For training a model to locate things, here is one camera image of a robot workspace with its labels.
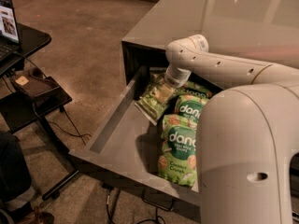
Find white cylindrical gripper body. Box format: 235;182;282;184
164;64;192;88

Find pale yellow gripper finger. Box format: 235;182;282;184
157;83;175;104

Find green jalapeno Kettle chip bag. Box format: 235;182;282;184
135;72;178;125

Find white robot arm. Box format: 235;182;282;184
165;35;299;224

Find rear green Dang chip bag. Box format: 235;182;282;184
178;81;212;98

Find green dang chip bag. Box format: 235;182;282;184
158;114;197;187
174;94;208;123
178;81;212;98

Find middle green Dang chip bag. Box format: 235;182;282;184
174;94;208;123

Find front green Dang chip bag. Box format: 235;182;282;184
158;114;197;187

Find open grey metal drawer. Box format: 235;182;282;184
68;64;225;224

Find grey counter cabinet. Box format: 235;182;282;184
121;0;299;80

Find black box with label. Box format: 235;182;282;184
9;68;60;105

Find black laptop desk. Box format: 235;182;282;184
0;23;78;201

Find open laptop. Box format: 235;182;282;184
0;0;21;61

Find person's leg dark trousers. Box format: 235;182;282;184
0;132;35;212

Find brown shoe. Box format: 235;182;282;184
15;207;54;224

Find black floor cable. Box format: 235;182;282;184
46;105;93;147

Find black drawer handle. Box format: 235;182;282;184
141;188;174;211

